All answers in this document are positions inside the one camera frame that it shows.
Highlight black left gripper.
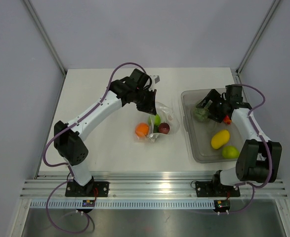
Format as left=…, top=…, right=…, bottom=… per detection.
left=133, top=88, right=156, bottom=115

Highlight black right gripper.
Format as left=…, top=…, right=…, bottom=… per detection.
left=197, top=89, right=229, bottom=123

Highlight green netted melon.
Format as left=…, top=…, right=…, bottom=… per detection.
left=193, top=100, right=210, bottom=122

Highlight light green apple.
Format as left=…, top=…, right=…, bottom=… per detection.
left=148, top=114, right=161, bottom=126
left=222, top=146, right=240, bottom=159

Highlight orange fruit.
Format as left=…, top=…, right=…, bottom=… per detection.
left=134, top=122, right=150, bottom=138

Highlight dark red passion fruit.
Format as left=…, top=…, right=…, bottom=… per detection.
left=158, top=122, right=170, bottom=134

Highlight dark green avocado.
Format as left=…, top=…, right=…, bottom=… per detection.
left=153, top=125, right=159, bottom=133

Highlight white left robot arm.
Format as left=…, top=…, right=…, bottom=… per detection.
left=53, top=69, right=157, bottom=197

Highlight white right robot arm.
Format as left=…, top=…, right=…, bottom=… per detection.
left=197, top=84, right=282, bottom=196

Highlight red apple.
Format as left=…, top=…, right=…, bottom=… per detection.
left=223, top=115, right=232, bottom=125

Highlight clear plastic bin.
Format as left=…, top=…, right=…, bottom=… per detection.
left=181, top=89, right=245, bottom=163

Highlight yellow fruit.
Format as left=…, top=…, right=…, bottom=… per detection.
left=211, top=130, right=230, bottom=150

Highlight right small circuit board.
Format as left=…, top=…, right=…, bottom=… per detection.
left=214, top=199, right=231, bottom=212

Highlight small circuit board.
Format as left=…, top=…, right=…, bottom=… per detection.
left=82, top=199, right=95, bottom=208
left=214, top=199, right=231, bottom=212

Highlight left small circuit board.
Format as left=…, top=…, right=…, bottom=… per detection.
left=82, top=199, right=95, bottom=208

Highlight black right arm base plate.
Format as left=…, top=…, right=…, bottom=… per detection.
left=191, top=181, right=241, bottom=198

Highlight aluminium table edge rail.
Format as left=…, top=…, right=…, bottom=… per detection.
left=20, top=171, right=289, bottom=200

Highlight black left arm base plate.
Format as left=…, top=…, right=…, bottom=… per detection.
left=65, top=181, right=110, bottom=198

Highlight right aluminium frame post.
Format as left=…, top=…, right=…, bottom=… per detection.
left=236, top=0, right=283, bottom=76

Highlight aluminium frame post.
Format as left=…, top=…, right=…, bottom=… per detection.
left=236, top=0, right=283, bottom=76
left=22, top=0, right=67, bottom=78

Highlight white slotted cable duct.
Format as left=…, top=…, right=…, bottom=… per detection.
left=30, top=199, right=215, bottom=209

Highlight left aluminium frame post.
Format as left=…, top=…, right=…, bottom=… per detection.
left=22, top=0, right=67, bottom=78

